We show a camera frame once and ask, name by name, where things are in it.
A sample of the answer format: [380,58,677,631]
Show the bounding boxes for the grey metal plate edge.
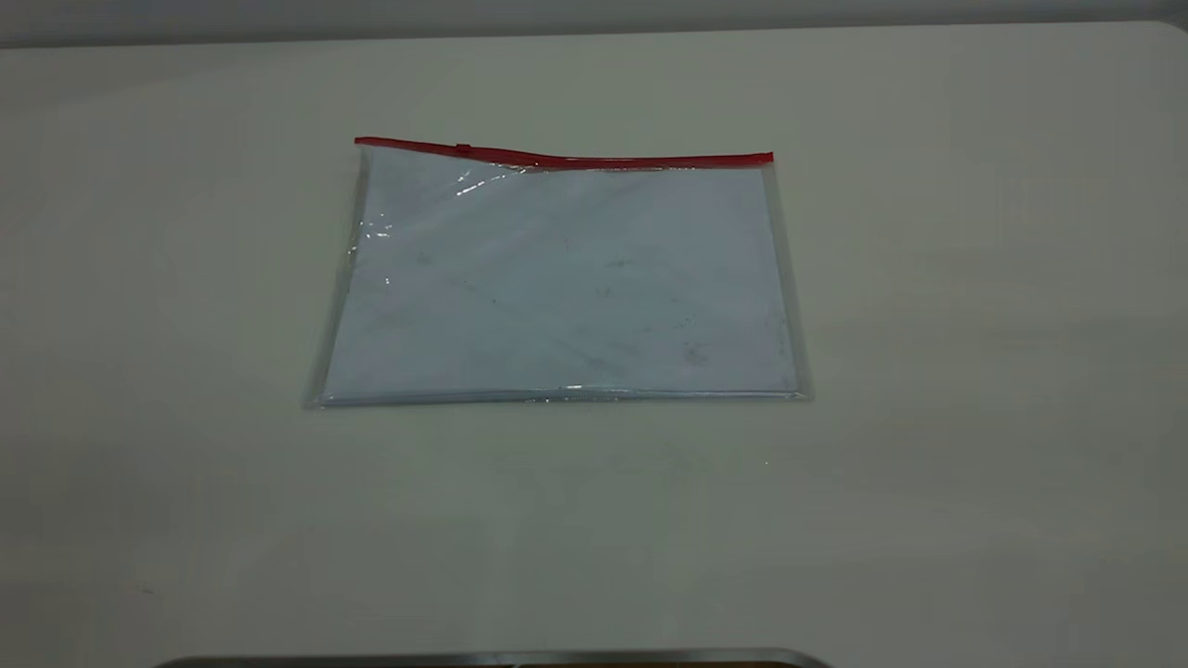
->
[156,648,833,668]

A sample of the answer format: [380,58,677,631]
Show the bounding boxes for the transparent bag with red zipper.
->
[303,136,812,410]

